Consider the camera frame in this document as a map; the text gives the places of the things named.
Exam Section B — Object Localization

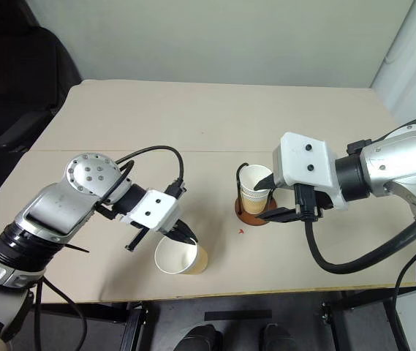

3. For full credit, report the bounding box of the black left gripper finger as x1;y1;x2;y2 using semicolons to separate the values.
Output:
124;227;148;253
169;222;199;246

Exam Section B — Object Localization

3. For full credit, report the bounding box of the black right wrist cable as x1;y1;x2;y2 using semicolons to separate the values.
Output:
302;203;416;275

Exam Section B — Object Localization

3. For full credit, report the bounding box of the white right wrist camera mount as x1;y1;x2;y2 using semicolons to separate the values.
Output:
272;132;349;211

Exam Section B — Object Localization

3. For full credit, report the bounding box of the black tape strip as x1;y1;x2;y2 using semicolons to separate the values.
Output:
204;309;273;321

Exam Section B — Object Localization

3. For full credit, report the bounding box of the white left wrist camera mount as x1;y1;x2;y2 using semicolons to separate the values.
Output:
119;188;179;233

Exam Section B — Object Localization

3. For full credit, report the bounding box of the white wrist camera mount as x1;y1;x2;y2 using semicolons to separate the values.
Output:
272;132;349;211
119;188;179;233

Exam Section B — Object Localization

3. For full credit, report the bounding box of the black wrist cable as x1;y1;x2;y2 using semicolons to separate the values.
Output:
302;203;416;275
96;146;187;220

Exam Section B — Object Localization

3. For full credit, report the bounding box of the black zip tie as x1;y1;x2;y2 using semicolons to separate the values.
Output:
61;244;91;254

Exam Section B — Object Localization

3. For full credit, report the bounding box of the black left elbow cable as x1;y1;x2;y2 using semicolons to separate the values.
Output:
31;279;88;351

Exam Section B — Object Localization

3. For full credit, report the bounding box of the brown wire cup holder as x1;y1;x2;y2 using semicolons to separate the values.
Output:
235;162;279;227

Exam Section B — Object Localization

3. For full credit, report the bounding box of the tan paper cup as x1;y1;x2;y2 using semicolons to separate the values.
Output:
154;235;209;275
240;189;269;215
239;164;273;201

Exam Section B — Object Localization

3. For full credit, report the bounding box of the black table frame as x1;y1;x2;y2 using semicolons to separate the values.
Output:
37;288;416;351

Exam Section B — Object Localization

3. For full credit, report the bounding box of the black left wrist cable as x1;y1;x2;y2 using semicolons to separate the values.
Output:
96;146;187;220

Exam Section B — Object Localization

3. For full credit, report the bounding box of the dark rounded shape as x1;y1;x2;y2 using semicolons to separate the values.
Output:
184;325;223;351
264;323;292;351

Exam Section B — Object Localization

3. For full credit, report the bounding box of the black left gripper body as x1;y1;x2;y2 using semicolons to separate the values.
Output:
155;219;181;235

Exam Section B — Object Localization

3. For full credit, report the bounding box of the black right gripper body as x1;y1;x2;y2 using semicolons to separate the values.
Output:
293;184;335;222

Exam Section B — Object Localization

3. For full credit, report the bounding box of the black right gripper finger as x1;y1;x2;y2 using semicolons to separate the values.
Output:
257;206;298;222
254;174;276;192

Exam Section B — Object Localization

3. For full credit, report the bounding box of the black office chair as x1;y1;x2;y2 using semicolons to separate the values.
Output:
0;0;83;220

